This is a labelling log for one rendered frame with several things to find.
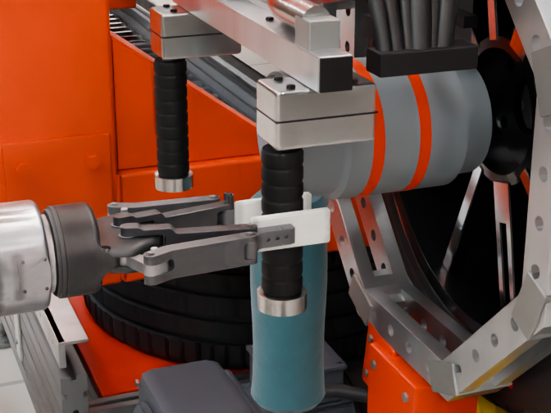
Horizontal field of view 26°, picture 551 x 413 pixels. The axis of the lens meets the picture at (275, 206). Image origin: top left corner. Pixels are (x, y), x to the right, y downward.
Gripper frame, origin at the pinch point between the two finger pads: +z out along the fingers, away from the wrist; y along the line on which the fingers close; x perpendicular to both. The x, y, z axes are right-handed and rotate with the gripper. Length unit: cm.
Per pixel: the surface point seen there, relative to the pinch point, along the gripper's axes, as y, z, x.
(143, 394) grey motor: -52, 0, -44
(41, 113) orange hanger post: -60, -10, -5
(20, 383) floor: -133, -6, -83
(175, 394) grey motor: -47, 3, -42
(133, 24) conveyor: -343, 73, -54
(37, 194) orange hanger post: -59, -11, -16
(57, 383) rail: -73, -8, -51
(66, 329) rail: -75, -6, -44
